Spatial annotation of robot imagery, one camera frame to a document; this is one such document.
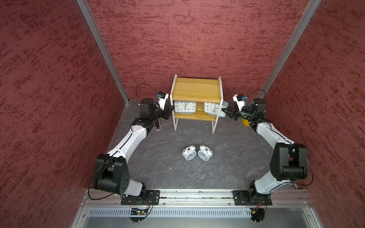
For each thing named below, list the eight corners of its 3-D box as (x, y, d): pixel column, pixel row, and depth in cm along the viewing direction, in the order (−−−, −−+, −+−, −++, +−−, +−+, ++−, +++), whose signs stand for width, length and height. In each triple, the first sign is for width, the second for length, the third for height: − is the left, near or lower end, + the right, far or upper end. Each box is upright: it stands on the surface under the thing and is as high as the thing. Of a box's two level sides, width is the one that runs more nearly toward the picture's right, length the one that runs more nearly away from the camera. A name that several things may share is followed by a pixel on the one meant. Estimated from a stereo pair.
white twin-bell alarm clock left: (185, 162, 89) (185, 156, 81) (182, 155, 91) (182, 149, 84) (196, 157, 91) (197, 150, 83) (192, 150, 94) (193, 144, 86)
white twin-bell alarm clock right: (196, 155, 92) (197, 148, 84) (201, 150, 94) (202, 142, 86) (206, 163, 89) (208, 157, 80) (211, 157, 91) (213, 150, 83)
